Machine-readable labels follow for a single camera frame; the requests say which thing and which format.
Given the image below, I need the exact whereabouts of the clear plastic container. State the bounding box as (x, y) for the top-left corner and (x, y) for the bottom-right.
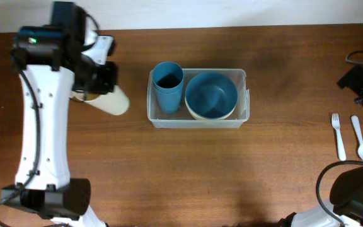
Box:
(147, 68), (250, 129)

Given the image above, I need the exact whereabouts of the white plastic spoon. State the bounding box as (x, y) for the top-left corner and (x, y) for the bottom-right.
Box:
(351, 115), (363, 161)

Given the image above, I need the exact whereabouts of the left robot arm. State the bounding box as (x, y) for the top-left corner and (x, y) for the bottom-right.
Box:
(0, 1), (118, 226)

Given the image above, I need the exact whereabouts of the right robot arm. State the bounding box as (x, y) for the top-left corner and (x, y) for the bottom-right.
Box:
(277, 64), (363, 227)

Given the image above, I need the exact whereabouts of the blue cup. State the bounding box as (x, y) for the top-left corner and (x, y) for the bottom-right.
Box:
(152, 61), (184, 94)
(154, 85), (183, 114)

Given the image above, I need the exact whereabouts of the blue cup back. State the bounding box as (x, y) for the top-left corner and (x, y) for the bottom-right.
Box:
(154, 85), (183, 114)

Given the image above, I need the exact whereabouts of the cream bowl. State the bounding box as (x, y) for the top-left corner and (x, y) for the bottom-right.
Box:
(189, 110), (233, 120)
(185, 101), (236, 117)

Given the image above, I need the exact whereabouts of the blue bowl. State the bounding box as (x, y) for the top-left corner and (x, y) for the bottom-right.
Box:
(185, 72), (238, 117)

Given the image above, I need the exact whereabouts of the white plastic fork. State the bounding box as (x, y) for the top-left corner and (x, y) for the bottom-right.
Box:
(331, 113), (347, 161)

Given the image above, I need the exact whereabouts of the cream cup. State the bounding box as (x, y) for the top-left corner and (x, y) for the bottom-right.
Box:
(70, 85), (130, 115)

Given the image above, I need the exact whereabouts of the blue cup front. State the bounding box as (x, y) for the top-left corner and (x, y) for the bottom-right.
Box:
(152, 61), (184, 94)

